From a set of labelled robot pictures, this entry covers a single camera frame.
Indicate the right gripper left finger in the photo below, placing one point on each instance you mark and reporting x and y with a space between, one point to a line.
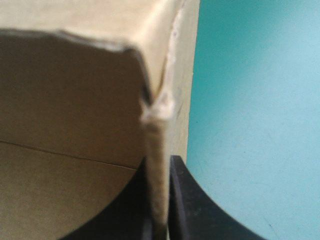
130 212

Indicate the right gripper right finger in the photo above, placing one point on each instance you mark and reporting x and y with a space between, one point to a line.
197 210

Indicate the brown cardboard box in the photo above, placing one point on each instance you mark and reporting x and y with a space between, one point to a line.
75 112

